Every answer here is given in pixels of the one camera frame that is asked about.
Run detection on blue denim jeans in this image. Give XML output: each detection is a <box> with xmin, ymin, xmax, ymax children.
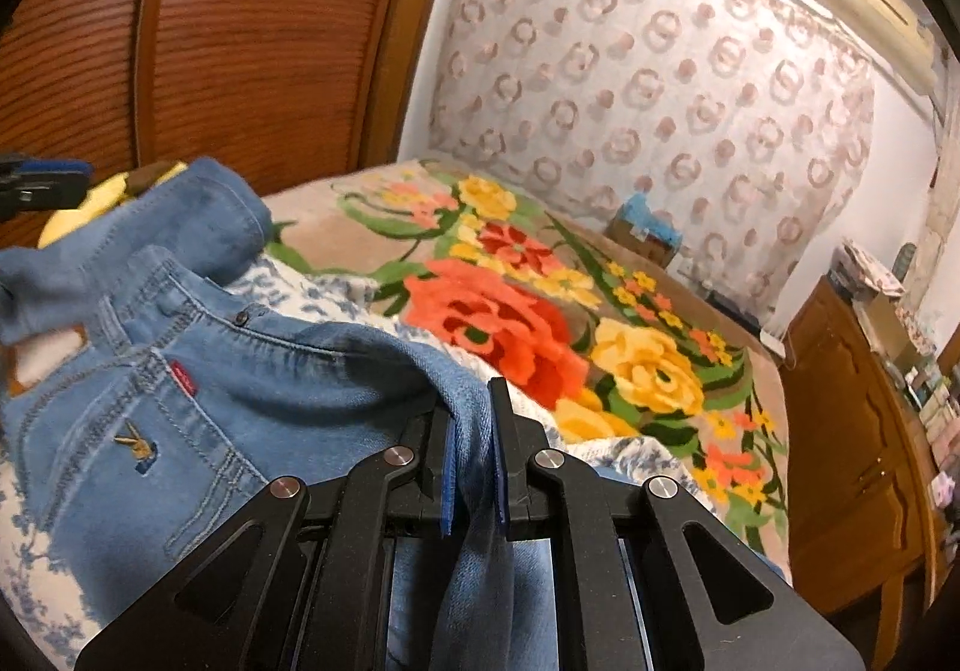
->
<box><xmin>2</xmin><ymin>158</ymin><xmax>558</xmax><ymax>669</ymax></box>

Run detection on yellow Pikachu plush toy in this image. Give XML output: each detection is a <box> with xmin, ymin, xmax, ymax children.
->
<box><xmin>36</xmin><ymin>161</ymin><xmax>187</xmax><ymax>249</ymax></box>

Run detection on wooden sideboard cabinet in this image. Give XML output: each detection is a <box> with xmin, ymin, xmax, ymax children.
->
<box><xmin>779</xmin><ymin>279</ymin><xmax>949</xmax><ymax>669</ymax></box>

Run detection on floral fleece blanket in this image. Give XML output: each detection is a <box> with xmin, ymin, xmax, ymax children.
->
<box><xmin>268</xmin><ymin>160</ymin><xmax>789</xmax><ymax>565</ymax></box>

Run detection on blue white floral sheet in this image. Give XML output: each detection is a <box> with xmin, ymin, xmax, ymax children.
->
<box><xmin>2</xmin><ymin>255</ymin><xmax>715</xmax><ymax>669</ymax></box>

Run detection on brown louvered wardrobe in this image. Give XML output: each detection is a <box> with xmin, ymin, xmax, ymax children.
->
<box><xmin>2</xmin><ymin>0</ymin><xmax>434</xmax><ymax>195</ymax></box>

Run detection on brown box with blue cloth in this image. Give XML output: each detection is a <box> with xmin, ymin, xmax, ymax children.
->
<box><xmin>605</xmin><ymin>192</ymin><xmax>682</xmax><ymax>268</ymax></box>

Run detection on cardboard box on cabinet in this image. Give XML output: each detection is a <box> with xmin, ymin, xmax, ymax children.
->
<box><xmin>853</xmin><ymin>294</ymin><xmax>932</xmax><ymax>374</ymax></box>

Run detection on stack of papers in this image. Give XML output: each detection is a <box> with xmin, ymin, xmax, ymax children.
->
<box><xmin>828</xmin><ymin>239</ymin><xmax>905</xmax><ymax>302</ymax></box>

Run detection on patterned lace curtain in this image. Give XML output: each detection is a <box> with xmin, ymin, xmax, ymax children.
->
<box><xmin>430</xmin><ymin>0</ymin><xmax>874</xmax><ymax>318</ymax></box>

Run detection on wall air conditioner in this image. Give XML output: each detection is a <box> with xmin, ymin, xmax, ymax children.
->
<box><xmin>814</xmin><ymin>0</ymin><xmax>937</xmax><ymax>96</ymax></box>

